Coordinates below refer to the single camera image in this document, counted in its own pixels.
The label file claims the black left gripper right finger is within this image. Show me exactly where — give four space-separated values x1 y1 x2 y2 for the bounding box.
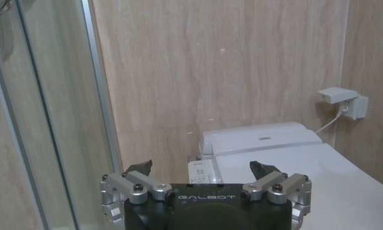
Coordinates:
241 161 312 230

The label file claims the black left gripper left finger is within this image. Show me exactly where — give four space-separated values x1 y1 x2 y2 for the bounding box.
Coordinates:
98 159 173 230

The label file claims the white toilet lid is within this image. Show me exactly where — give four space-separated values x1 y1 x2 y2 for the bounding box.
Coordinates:
214 142 383 230

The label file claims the white toilet tank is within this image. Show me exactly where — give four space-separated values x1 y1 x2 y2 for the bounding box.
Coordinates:
198 121 322 157

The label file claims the white toilet control panel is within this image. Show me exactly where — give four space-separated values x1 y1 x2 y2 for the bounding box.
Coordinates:
187 160 223 184

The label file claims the white power cable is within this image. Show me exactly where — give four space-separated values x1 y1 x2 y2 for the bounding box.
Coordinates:
314 105 350 135

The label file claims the glass shower enclosure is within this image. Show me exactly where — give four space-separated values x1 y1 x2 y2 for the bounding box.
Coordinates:
0 0 127 230

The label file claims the white wall socket box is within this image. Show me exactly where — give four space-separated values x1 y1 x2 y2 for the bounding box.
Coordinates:
316 87 368 121

